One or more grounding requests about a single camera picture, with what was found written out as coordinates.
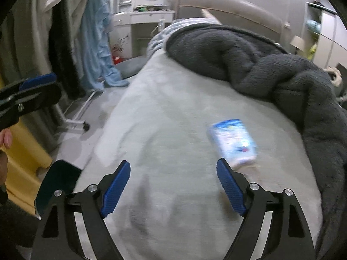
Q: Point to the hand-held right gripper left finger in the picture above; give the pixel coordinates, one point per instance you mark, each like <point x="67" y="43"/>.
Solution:
<point x="116" y="192"/>

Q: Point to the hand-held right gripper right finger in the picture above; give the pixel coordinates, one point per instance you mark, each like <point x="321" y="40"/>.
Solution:
<point x="230" y="189"/>

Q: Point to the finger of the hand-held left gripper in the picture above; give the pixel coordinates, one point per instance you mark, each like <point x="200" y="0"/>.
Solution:
<point x="38" y="82"/>

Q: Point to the blue and white packet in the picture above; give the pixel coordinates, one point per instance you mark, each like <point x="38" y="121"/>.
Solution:
<point x="233" y="140"/>

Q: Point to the dark teal bin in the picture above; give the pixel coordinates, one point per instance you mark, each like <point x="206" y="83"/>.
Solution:
<point x="54" y="176"/>

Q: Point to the person's left hand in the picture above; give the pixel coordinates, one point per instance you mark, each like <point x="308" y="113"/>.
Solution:
<point x="5" y="139"/>

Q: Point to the black hanging garment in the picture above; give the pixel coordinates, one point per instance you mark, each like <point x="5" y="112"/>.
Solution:
<point x="65" y="59"/>

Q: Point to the white clothes rack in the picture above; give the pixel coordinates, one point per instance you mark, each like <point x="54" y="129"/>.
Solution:
<point x="73" y="124"/>

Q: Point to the yellow plastic box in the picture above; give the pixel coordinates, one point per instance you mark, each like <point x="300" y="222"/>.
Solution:
<point x="24" y="151"/>

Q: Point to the light blue hanging towel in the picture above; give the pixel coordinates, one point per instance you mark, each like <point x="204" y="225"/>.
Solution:
<point x="95" y="32"/>

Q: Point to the small red box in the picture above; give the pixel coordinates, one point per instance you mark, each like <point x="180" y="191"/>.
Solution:
<point x="116" y="60"/>

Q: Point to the bed with pale green sheet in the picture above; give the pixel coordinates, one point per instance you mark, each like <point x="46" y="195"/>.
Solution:
<point x="168" y="113"/>

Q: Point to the white dressing table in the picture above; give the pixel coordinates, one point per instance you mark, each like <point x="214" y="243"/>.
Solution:
<point x="141" y="16"/>

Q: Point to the light blue blanket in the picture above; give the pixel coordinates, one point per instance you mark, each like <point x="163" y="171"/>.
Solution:
<point x="160" y="38"/>

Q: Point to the dark grey fleece blanket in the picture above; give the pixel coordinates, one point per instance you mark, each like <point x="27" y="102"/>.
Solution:
<point x="230" y="54"/>

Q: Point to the white plush toy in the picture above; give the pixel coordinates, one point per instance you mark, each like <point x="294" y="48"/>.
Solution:
<point x="334" y="75"/>

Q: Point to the yellow green cloth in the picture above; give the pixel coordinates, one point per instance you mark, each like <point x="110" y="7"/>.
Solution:
<point x="312" y="51"/>

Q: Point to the white bedside lamp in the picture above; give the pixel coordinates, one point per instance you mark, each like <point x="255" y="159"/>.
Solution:
<point x="297" y="42"/>

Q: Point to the beige leather headboard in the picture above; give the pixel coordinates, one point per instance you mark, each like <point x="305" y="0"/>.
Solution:
<point x="230" y="8"/>

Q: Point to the light blue cushion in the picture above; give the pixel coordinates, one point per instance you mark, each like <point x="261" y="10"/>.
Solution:
<point x="313" y="26"/>

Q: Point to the white wardrobe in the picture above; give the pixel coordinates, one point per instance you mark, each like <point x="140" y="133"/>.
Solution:
<point x="328" y="32"/>

